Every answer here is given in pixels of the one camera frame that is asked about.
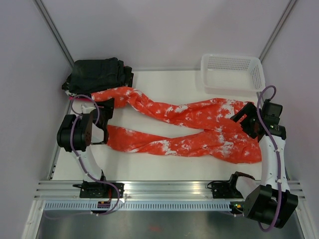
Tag orange white tie-dye trousers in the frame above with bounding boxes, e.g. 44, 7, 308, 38
91, 86, 263, 165

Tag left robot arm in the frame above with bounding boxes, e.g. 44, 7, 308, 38
57, 97, 115, 198

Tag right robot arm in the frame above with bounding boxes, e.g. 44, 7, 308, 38
227, 100, 299, 232

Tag folded black trousers top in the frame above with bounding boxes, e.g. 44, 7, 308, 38
68, 57, 125, 94

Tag folded pink trousers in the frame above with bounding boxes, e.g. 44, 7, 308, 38
69, 97, 92, 102

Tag folded black white-speckled trousers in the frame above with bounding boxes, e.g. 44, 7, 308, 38
61, 66, 134, 96

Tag white perforated plastic basket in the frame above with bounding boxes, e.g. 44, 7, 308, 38
200, 54, 265, 96

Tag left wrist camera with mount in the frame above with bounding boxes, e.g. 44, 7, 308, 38
81, 103, 96, 114

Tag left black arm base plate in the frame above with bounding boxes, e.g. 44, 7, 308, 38
72, 181, 124, 199

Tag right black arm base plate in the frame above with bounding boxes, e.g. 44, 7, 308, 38
207, 181, 243, 199

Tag aluminium front rail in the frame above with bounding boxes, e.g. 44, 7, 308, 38
33, 179, 306, 202

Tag white slotted cable duct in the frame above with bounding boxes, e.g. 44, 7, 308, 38
44, 200, 243, 212

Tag right aluminium frame post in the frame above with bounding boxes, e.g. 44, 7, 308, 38
259, 0, 299, 64

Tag aluminium frame post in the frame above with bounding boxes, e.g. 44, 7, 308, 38
259, 0, 299, 64
33, 0, 74, 68

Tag left aluminium frame post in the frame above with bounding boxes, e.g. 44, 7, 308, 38
33, 0, 74, 68

